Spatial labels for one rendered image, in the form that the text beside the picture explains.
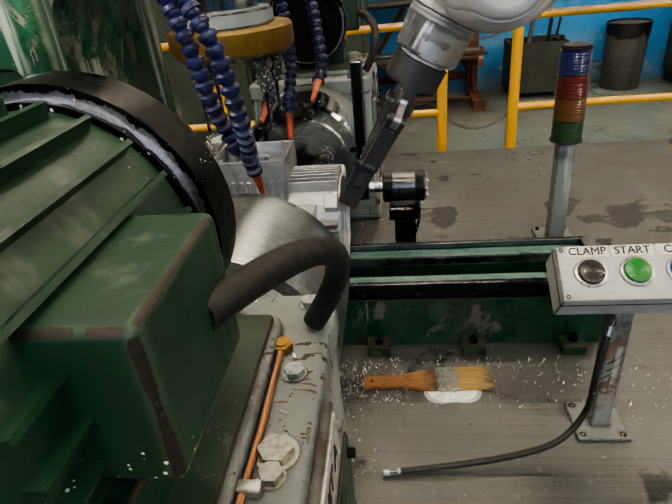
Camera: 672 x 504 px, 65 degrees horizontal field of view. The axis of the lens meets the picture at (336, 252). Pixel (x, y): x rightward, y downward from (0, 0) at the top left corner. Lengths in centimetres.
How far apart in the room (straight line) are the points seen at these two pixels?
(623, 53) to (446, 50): 521
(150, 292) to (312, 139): 90
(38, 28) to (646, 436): 94
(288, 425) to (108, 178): 18
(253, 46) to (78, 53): 24
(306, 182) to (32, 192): 62
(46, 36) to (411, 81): 45
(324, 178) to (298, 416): 55
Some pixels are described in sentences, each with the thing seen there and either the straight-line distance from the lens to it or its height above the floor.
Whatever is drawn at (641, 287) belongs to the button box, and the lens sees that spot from 69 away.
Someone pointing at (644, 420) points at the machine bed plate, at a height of 80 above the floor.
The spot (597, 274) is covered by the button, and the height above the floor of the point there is 107.
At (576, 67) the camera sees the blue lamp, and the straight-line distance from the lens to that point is 115.
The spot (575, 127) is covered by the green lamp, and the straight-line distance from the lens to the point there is 119.
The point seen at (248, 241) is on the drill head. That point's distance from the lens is 56.
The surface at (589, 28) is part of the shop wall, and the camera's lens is 618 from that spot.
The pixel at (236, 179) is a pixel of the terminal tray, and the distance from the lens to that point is 85.
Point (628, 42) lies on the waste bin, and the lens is 588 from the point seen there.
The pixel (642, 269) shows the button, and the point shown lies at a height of 107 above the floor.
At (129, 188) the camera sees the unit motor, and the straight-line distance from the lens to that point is 29.
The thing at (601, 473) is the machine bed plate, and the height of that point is 80.
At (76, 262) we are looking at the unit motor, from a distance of 22.
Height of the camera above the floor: 141
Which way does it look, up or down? 29 degrees down
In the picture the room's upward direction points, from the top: 6 degrees counter-clockwise
